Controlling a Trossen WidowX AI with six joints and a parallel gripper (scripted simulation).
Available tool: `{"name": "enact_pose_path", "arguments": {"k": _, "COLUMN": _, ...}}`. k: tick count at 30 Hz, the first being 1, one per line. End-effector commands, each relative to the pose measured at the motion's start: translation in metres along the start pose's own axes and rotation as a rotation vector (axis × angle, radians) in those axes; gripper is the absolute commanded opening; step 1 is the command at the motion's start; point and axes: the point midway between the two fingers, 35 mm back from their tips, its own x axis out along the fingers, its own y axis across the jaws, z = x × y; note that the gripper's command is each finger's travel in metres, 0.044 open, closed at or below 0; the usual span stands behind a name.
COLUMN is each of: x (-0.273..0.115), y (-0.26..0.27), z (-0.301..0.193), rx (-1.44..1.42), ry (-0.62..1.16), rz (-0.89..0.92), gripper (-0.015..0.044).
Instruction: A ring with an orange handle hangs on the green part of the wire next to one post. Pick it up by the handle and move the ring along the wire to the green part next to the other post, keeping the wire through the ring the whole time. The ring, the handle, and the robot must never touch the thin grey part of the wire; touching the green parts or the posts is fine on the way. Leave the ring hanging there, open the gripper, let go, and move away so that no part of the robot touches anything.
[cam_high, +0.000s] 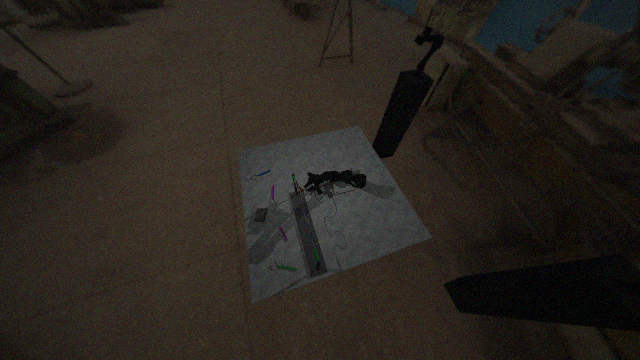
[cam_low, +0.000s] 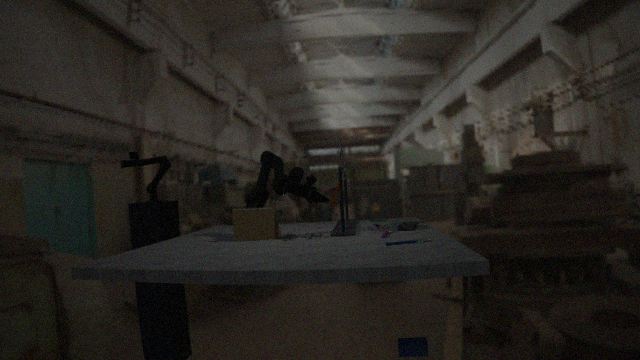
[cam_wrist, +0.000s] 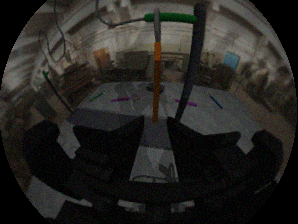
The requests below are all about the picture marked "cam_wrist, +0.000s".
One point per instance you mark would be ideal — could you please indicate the orange long handle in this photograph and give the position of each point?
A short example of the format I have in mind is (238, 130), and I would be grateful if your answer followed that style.
(157, 63)

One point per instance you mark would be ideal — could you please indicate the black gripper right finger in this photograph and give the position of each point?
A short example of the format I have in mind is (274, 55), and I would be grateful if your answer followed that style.
(190, 147)

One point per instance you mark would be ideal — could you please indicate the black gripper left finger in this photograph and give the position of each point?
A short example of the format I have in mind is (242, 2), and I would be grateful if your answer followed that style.
(121, 143)

